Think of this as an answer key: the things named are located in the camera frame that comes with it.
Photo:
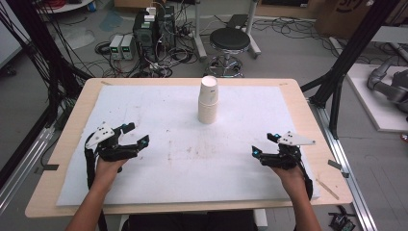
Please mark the grey tape strip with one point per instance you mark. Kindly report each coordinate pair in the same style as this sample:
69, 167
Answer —
334, 164

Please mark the small black electronic device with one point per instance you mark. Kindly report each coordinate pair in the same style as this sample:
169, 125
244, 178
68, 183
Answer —
341, 221

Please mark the stack of white paper cups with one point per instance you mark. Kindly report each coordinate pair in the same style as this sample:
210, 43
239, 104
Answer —
208, 102

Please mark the white power adapter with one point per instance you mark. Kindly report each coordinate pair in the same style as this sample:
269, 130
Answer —
150, 12

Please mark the person's left hand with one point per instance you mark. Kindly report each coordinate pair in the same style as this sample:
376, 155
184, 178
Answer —
106, 173

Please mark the white floor board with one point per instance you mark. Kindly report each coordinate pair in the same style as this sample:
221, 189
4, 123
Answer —
372, 106

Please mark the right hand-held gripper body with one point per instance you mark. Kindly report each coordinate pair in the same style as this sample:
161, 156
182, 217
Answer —
284, 158

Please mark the light wooden table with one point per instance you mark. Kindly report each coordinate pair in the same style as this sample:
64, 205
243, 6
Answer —
61, 205

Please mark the thin wooden stick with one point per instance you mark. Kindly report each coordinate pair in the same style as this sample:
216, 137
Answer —
327, 189

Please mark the person's dark trousers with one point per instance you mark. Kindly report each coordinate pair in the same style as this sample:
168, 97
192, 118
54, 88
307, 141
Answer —
192, 223

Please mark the brown cardboard box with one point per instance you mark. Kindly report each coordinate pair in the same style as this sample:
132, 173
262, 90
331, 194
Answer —
352, 16

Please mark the grey bench power supply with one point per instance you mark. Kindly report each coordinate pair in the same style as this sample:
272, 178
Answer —
128, 47
115, 47

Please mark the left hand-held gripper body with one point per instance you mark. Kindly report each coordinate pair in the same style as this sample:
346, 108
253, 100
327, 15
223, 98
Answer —
112, 150

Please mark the white desk stand legs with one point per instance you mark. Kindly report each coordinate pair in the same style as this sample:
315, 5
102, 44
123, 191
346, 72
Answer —
198, 41

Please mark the aluminium floor rail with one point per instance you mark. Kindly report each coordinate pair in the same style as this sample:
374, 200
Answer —
22, 170
346, 179

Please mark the round white table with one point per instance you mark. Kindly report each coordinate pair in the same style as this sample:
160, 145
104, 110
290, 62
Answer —
67, 5

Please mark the white felt mat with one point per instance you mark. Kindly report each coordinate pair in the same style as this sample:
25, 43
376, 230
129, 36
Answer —
192, 160

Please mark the black computer tower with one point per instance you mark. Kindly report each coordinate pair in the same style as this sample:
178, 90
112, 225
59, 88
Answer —
154, 35

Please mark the person's right hand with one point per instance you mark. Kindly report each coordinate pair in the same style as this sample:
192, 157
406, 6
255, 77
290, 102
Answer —
293, 179

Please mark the black round stool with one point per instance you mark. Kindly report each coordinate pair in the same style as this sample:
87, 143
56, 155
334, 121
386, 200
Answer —
229, 39

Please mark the black tape strip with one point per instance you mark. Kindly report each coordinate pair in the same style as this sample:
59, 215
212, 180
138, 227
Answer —
50, 167

